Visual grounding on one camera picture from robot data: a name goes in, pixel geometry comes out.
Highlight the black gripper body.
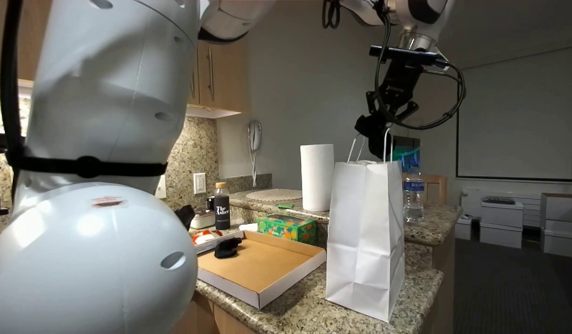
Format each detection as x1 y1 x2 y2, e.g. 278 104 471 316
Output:
377 62 425 110

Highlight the black sock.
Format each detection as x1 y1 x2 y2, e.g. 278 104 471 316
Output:
211 238 247 260
352 112 391 162

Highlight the red and white chip bag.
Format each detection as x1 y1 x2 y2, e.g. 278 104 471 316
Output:
191 227 226 247

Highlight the small lit display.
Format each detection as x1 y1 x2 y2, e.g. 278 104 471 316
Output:
390 136 421 175

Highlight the clear plastic water bottle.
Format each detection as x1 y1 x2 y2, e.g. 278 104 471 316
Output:
403 169 425 223

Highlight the wooden dining chair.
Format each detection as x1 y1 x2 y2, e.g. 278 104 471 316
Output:
421 175 449 210

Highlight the white paper towel roll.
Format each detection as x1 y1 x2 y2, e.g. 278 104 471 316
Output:
299 143 336 214

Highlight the white projector screen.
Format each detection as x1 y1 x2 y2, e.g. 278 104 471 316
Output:
455 45 572 184

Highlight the small white storage box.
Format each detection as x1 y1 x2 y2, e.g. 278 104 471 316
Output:
453 212 475 242

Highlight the green tissue box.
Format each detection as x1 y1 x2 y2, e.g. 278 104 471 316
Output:
256 216 319 245

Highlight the dark glass bottle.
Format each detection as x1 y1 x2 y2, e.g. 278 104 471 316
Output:
211 180 232 231

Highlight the shallow cardboard box tray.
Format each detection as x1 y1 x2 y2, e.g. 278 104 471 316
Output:
195 231 328 312

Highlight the wooden counter cabinet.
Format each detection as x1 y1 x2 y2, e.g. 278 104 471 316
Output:
170 295 263 334

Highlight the white wall phone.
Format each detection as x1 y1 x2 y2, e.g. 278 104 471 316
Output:
245 119 263 188

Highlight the white paper bag with handles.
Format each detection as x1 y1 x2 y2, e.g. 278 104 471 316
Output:
323 127 406 323

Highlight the wooden wall cabinet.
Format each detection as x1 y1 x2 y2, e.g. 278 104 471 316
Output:
0 0 250 121

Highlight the white wall outlet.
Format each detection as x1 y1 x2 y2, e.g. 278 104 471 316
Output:
191 171 208 195

